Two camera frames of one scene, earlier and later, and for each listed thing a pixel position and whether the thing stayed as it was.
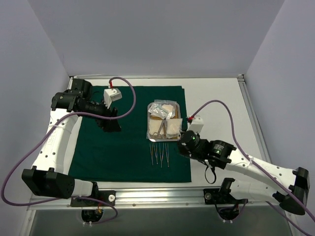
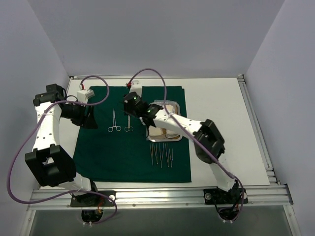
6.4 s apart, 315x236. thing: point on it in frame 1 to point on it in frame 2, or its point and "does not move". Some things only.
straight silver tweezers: (151, 152) does not move
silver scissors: (162, 132) to (129, 128)
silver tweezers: (161, 157) does not move
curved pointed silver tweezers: (156, 151) does not move
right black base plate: (213, 196) does not move
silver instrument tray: (164, 123) does not move
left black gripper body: (108, 118) to (85, 117)
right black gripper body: (185, 142) to (127, 105)
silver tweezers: (167, 154) does not move
